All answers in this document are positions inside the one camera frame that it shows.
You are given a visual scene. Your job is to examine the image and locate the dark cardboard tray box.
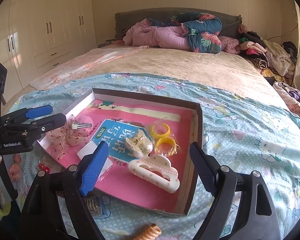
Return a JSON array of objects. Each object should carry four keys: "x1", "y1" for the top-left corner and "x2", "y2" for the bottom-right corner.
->
[{"x1": 36, "y1": 87, "x2": 204, "y2": 217}]

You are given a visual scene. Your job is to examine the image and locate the pink quilt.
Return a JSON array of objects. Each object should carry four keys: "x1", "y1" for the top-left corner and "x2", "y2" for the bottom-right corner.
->
[{"x1": 122, "y1": 17, "x2": 241, "y2": 55}]

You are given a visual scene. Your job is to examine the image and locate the white stud earring card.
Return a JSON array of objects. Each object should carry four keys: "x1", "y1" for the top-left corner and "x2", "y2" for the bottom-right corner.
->
[{"x1": 77, "y1": 140, "x2": 114, "y2": 181}]

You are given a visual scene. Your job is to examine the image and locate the pink and blue book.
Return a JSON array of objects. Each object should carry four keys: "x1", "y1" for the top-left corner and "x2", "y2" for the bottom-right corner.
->
[{"x1": 62, "y1": 99, "x2": 193, "y2": 210}]

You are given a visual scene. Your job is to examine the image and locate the orange spiral hair tie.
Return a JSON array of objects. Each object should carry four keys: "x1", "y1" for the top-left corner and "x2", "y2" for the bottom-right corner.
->
[{"x1": 129, "y1": 223, "x2": 163, "y2": 240}]

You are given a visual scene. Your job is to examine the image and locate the polka dot fabric bow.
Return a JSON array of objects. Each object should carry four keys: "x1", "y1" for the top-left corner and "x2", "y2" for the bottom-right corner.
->
[{"x1": 46, "y1": 115, "x2": 93, "y2": 160}]

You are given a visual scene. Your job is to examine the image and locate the pile of clothes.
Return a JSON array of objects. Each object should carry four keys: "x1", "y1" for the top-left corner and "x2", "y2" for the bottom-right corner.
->
[{"x1": 238, "y1": 24, "x2": 300, "y2": 116}]

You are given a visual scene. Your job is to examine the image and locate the red ball earring card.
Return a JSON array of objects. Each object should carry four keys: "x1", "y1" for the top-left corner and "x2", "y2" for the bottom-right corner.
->
[{"x1": 38, "y1": 163, "x2": 51, "y2": 174}]

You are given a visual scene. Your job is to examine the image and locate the cream cloud hair claw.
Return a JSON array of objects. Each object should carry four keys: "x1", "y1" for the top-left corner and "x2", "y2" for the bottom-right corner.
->
[{"x1": 128, "y1": 154, "x2": 180, "y2": 193}]

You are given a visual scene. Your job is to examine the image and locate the beige bed sheet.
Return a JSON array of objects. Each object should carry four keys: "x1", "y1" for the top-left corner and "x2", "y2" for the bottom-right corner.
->
[{"x1": 2, "y1": 46, "x2": 287, "y2": 113}]

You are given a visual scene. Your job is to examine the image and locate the yellow rings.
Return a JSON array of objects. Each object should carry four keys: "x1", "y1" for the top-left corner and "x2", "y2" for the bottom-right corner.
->
[{"x1": 146, "y1": 121, "x2": 182, "y2": 156}]

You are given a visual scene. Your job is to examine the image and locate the dark floral quilt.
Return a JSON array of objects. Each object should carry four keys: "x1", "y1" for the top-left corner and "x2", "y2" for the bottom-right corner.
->
[{"x1": 148, "y1": 12, "x2": 222, "y2": 54}]

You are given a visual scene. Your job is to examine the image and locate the dark green headboard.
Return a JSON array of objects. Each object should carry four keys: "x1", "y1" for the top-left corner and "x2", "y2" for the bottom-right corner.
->
[{"x1": 115, "y1": 8, "x2": 242, "y2": 40}]

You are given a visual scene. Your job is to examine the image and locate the hello kitty teal blanket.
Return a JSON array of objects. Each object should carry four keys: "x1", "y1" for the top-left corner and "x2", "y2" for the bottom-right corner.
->
[{"x1": 6, "y1": 73, "x2": 300, "y2": 239}]

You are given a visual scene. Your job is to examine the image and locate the pearl flower hair clip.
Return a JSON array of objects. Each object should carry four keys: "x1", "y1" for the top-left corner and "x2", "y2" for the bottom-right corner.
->
[{"x1": 125, "y1": 129, "x2": 153, "y2": 159}]

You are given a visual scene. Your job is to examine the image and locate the cream wardrobe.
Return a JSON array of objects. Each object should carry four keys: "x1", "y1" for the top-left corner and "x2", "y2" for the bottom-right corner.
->
[{"x1": 0, "y1": 0, "x2": 97, "y2": 102}]

